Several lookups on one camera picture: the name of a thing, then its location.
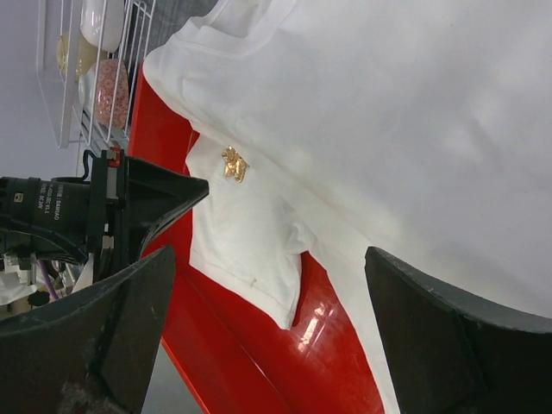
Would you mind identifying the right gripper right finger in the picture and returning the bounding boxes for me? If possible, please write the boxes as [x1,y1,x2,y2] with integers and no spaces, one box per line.
[365,247,551,413]

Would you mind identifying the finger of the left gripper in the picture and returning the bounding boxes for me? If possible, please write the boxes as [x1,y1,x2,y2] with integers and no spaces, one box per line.
[116,156,210,263]

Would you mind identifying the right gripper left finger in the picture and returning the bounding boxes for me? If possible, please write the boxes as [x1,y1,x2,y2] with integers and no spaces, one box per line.
[1,247,175,413]

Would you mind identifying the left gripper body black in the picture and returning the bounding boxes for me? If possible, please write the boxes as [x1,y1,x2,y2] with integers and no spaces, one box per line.
[1,148,128,281]

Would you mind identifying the gold leaf brooch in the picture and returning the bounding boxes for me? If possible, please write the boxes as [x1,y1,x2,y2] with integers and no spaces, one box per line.
[222,147,248,183]

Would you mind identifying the white t-shirt daisy print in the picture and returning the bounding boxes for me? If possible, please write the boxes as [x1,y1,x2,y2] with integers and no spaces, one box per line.
[143,1,551,413]

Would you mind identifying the pink patterned bowl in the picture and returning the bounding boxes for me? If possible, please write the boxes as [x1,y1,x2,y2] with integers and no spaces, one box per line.
[94,59,129,129]

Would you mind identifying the red plastic bin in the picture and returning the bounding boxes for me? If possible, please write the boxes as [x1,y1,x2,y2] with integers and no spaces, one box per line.
[127,60,385,414]

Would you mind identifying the beige ceramic bowl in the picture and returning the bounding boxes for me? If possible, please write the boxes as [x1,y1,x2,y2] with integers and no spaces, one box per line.
[55,32,103,81]

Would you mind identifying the white ceramic bowl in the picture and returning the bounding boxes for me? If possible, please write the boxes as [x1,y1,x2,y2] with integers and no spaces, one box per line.
[80,0,125,53]

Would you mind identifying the white wire dish rack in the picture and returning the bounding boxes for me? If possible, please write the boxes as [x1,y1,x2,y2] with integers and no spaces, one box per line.
[35,0,157,148]

